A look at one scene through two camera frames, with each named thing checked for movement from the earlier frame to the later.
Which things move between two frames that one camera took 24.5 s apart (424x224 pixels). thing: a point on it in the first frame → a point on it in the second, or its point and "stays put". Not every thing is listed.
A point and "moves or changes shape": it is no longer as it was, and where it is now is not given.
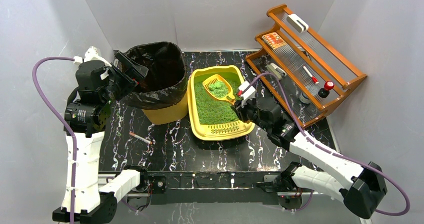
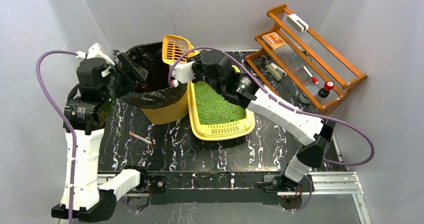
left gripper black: [127, 73] stays put
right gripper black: [244, 109] → [197, 68]
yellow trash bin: [168, 114] stays put
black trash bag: [165, 85] stays put
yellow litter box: [214, 132] stays put
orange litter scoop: [230, 97] moves or changes shape
